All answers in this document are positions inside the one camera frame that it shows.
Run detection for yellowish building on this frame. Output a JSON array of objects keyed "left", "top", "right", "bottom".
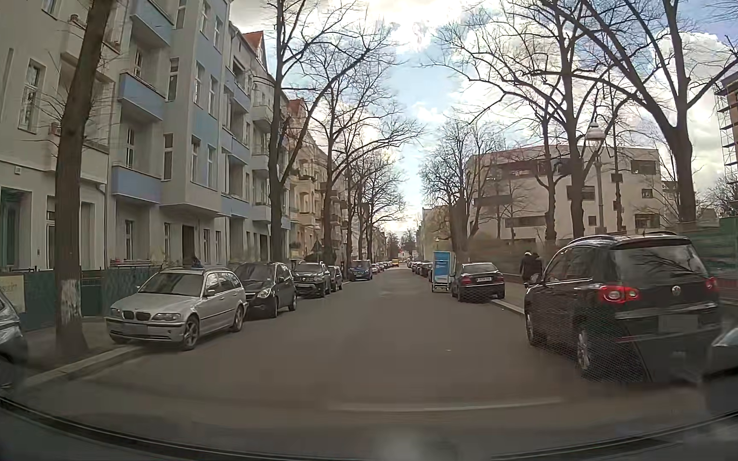
[{"left": 416, "top": 205, "right": 454, "bottom": 261}]

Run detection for row of apartment buildings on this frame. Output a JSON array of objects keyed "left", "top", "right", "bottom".
[{"left": 284, "top": 97, "right": 390, "bottom": 265}]

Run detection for dark SUV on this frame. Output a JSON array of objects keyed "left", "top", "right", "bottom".
[{"left": 291, "top": 260, "right": 333, "bottom": 299}]

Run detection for blue billboard trailer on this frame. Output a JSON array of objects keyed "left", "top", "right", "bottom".
[{"left": 430, "top": 250, "right": 457, "bottom": 294}]

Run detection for grey asphalt road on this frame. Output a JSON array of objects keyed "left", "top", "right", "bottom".
[{"left": 20, "top": 266, "right": 722, "bottom": 417}]

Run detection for black small car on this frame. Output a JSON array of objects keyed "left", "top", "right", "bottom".
[{"left": 234, "top": 261, "right": 299, "bottom": 320}]

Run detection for black saloon car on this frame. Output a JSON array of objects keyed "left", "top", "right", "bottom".
[{"left": 450, "top": 262, "right": 507, "bottom": 303}]

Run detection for bushes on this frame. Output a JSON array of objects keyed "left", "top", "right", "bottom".
[{"left": 464, "top": 234, "right": 565, "bottom": 277}]

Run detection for pale building with red roof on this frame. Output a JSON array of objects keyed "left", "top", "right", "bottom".
[{"left": 227, "top": 24, "right": 292, "bottom": 265}]

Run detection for white modern building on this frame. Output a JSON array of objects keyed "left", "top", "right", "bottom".
[{"left": 467, "top": 145, "right": 666, "bottom": 245}]

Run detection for group of people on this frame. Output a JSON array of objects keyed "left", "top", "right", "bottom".
[{"left": 519, "top": 250, "right": 545, "bottom": 287}]

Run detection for silver estate car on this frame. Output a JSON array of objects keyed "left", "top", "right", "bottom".
[{"left": 105, "top": 266, "right": 249, "bottom": 352}]

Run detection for car's own bonnet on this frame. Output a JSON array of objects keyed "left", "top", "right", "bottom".
[{"left": 0, "top": 381, "right": 738, "bottom": 461}]

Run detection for grey-blue building with balconies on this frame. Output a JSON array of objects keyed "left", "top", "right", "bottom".
[{"left": 108, "top": 0, "right": 237, "bottom": 268}]

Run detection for green mesh fence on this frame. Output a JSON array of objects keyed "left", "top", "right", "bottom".
[{"left": 0, "top": 265, "right": 161, "bottom": 334}]

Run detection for black SUV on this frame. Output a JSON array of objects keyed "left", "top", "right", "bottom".
[{"left": 523, "top": 231, "right": 723, "bottom": 385}]

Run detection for row of bare trees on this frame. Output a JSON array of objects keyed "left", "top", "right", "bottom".
[
  {"left": 36, "top": 0, "right": 426, "bottom": 361},
  {"left": 418, "top": 0, "right": 738, "bottom": 262}
]

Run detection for paved pavement with tree strip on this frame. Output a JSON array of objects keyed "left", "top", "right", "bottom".
[{"left": 22, "top": 317, "right": 147, "bottom": 387}]

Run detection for lamp post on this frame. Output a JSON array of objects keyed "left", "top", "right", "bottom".
[{"left": 584, "top": 122, "right": 608, "bottom": 235}]

